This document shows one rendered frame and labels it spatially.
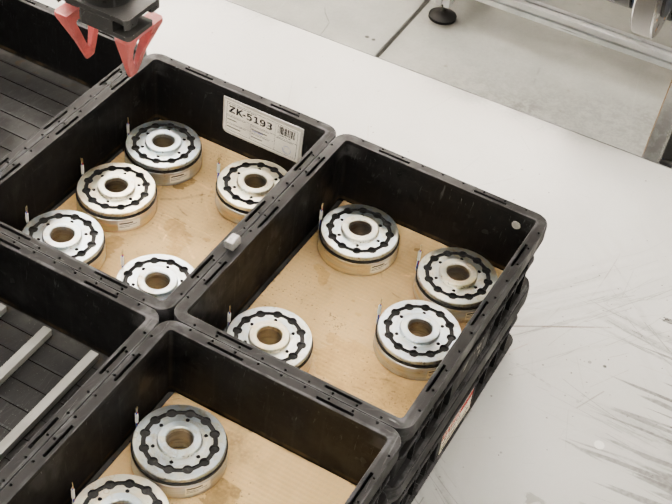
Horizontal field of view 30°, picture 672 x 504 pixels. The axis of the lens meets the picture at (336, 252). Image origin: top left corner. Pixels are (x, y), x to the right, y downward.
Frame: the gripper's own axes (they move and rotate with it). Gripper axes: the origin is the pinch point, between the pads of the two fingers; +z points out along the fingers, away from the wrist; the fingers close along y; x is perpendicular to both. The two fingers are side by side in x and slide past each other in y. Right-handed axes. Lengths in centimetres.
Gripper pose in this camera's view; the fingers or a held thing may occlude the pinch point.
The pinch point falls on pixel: (111, 59)
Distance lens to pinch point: 152.3
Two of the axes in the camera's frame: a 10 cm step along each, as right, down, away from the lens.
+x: 5.0, -5.8, 6.5
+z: -0.8, 7.1, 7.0
